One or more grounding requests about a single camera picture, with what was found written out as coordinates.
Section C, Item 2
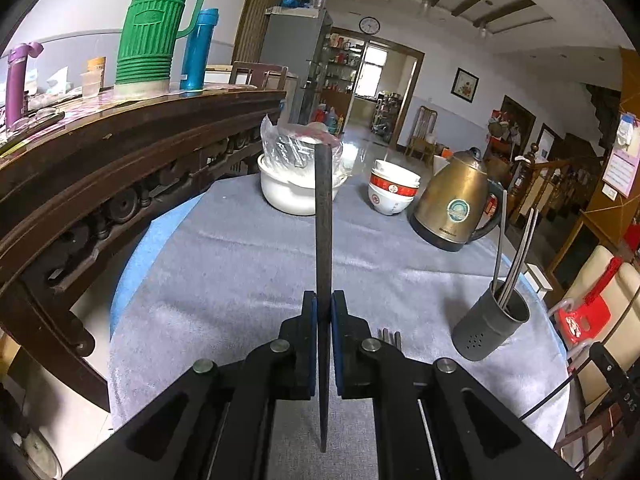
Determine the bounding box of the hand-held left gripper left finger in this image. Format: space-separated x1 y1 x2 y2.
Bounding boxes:
62 291 318 480

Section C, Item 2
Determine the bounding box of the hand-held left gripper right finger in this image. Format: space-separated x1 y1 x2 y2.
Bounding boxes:
331 291 581 480

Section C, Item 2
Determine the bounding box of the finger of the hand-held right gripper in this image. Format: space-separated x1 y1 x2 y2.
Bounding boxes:
590 341 637 431

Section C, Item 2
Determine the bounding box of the grey metal utensil holder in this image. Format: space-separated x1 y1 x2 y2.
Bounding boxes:
451 282 530 362

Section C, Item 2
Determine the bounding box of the thin metal chopstick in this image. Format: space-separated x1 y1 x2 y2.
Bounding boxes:
500 208 535 306
506 208 540 308
492 189 509 293

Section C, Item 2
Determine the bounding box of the red plastic stool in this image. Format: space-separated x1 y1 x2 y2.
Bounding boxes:
556 257 626 346

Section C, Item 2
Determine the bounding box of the beige chair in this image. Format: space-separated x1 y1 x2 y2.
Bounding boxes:
547 245 640 411

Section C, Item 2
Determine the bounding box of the grey tablecloth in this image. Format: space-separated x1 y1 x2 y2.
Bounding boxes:
109 175 571 480

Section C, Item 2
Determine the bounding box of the small white stool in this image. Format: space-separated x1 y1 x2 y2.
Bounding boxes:
524 262 553 293

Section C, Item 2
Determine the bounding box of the white bowl with red mark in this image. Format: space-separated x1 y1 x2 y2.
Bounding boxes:
368 182 415 216

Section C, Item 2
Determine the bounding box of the red patterned bowl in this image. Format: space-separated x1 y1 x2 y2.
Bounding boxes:
370 172 420 200

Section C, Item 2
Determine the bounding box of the plain white bowl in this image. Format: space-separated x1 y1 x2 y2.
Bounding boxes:
372 159 422 186

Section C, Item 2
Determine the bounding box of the brass electric kettle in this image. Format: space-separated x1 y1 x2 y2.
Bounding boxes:
407 147 503 252

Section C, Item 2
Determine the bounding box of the blue cloth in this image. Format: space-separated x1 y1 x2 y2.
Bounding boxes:
110 195 206 331

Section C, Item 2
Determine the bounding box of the clear plastic bag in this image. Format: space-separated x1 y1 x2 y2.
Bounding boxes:
260 114 345 183

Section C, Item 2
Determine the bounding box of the wooden stair railing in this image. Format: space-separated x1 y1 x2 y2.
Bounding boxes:
515 142 606 226

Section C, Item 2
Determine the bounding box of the carved wooden chair back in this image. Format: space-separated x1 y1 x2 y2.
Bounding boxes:
230 61 289 92

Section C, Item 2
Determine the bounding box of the dark framed painting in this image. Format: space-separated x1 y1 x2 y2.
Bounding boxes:
500 95 536 156

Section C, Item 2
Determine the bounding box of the carved wooden table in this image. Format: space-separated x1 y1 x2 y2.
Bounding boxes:
0 82 286 413

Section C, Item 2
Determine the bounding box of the grey refrigerator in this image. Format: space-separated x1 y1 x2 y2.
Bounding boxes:
260 6 333 126

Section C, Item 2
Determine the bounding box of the blue thermos bottle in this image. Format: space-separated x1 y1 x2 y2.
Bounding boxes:
180 8 219 92

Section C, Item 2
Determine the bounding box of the orange lid jar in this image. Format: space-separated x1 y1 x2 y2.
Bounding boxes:
87 56 107 96

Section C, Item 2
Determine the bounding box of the green thermos jug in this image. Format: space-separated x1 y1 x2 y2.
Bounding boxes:
114 0 208 97

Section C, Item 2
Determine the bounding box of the purple bottle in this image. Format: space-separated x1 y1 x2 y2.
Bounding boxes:
5 42 45 131

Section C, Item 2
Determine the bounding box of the black cable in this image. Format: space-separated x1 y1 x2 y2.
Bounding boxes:
519 372 576 421

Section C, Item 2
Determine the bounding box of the wall calendar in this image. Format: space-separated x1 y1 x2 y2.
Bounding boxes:
601 112 640 198

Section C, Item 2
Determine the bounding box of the framed wall picture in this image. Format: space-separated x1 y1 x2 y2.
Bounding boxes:
451 67 480 98

